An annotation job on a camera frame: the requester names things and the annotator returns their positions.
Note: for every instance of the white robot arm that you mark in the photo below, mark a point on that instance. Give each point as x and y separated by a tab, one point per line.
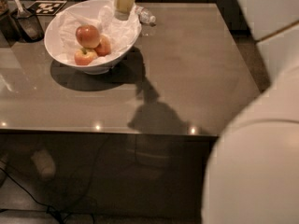
252	175

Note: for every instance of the white ceramic bowl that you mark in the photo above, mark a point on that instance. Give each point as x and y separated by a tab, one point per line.
59	52

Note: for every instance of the right red apple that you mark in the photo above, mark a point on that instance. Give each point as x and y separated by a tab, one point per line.
104	47

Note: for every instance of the large top red apple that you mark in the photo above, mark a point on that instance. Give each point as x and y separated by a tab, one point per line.
88	36

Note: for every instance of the front red yellow apple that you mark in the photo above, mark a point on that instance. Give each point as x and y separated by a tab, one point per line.
84	56

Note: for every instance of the clear plastic water bottle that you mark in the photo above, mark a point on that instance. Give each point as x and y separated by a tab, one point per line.
145	16

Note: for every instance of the white crumpled paper liner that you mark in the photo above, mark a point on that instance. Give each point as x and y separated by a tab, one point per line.
124	31

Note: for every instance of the black white fiducial marker card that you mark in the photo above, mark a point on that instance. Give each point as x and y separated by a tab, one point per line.
47	8

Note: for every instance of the dark scoop with white handle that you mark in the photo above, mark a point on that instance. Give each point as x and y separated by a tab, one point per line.
27	23

